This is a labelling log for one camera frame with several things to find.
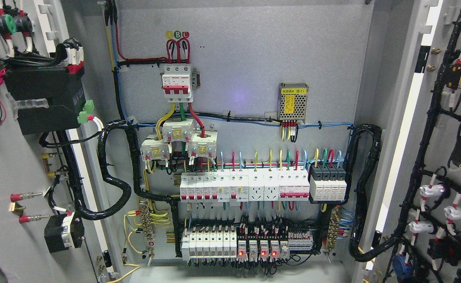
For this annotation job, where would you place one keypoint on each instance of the black white surge protector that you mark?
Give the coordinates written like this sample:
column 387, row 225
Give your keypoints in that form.
column 327, row 185

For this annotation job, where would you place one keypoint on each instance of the black digital power meter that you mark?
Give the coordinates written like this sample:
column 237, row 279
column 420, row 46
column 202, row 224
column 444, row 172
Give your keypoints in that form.
column 51, row 97

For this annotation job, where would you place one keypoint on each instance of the brass ground terminal bar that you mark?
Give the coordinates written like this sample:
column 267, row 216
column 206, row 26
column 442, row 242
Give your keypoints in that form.
column 333, row 230

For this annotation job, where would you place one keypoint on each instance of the white rotary selector switch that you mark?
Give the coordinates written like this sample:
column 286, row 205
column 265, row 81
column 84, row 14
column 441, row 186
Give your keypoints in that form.
column 63, row 232

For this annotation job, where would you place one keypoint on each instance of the white red main breaker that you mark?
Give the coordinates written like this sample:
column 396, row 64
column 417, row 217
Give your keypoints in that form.
column 179, row 82

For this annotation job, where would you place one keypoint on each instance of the grey cabinet body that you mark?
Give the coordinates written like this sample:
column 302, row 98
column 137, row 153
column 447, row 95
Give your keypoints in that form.
column 356, row 56

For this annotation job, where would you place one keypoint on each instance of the white socket breaker row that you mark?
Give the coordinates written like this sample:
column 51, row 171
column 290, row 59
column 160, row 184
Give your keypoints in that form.
column 243, row 185

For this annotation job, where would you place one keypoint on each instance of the white lower breaker row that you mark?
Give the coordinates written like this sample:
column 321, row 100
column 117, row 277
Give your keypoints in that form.
column 209, row 243

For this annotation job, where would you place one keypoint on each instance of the left brass terminal bar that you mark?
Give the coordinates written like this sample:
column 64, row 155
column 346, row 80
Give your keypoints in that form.
column 147, row 223

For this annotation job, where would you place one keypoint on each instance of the perforated metal power supply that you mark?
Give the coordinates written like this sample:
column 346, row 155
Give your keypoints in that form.
column 292, row 101

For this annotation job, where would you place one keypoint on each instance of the grey cabinet door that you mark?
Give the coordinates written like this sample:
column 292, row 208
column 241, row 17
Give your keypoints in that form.
column 423, row 207
column 24, row 256

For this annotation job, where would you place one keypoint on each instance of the white current transformers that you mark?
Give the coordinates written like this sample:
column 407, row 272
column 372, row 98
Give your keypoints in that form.
column 177, row 135

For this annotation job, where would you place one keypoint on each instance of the relay and terminal row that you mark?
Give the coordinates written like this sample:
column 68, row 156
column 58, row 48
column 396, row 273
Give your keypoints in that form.
column 267, row 245

